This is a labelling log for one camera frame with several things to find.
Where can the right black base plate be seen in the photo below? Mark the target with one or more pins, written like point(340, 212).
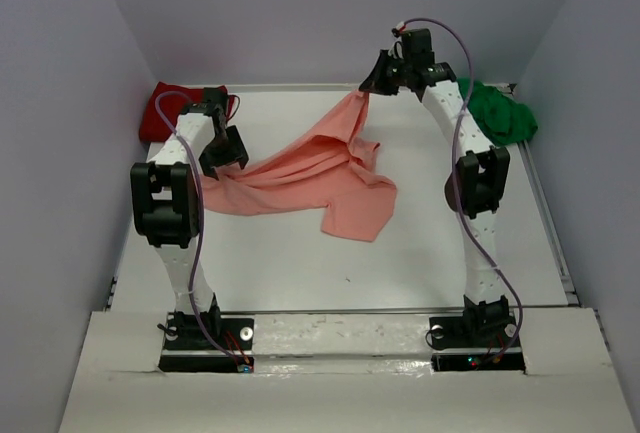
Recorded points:
point(456, 350)

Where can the crumpled green t shirt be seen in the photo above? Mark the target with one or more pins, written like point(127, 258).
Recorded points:
point(501, 119)

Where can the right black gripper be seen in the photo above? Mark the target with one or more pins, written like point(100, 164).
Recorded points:
point(388, 73)

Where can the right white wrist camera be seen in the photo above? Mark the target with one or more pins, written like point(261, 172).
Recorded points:
point(398, 30)

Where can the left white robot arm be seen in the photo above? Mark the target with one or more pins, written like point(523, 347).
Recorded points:
point(168, 204)

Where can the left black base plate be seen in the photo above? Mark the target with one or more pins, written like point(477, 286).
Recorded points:
point(185, 348)

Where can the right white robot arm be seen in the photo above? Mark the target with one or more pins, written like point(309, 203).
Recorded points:
point(473, 191)

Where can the pink t shirt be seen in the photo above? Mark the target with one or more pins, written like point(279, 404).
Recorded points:
point(330, 167)

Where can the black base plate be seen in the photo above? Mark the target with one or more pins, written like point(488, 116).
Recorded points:
point(456, 350)
point(185, 348)

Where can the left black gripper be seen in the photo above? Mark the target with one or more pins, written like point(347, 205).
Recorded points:
point(223, 147)

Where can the folded red t shirt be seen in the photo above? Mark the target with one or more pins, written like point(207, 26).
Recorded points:
point(176, 113)

